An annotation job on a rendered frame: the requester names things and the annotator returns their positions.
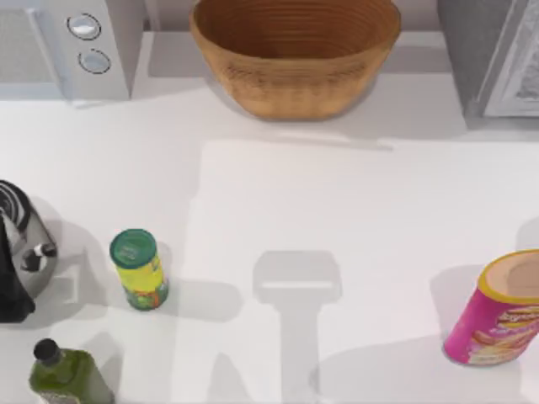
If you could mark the white framed cabinet door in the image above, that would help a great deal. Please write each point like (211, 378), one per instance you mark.
(520, 63)

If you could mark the brown woven basket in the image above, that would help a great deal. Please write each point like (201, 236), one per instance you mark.
(295, 80)

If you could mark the microwave oven door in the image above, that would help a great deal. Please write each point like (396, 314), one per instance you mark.
(25, 46)

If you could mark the pale microwave oven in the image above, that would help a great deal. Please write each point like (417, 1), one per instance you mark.
(120, 50)

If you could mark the yellow can with green lid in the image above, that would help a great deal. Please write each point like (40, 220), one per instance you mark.
(139, 273)

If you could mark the white microwave knob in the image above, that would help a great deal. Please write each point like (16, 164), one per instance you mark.
(83, 26)

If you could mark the green bottle with black cap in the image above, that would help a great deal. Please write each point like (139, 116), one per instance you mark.
(67, 379)

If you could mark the pale blue microwave knob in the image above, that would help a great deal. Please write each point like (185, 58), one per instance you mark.
(94, 61)

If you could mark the pink can with yellow rim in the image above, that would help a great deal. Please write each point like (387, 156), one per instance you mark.
(488, 328)

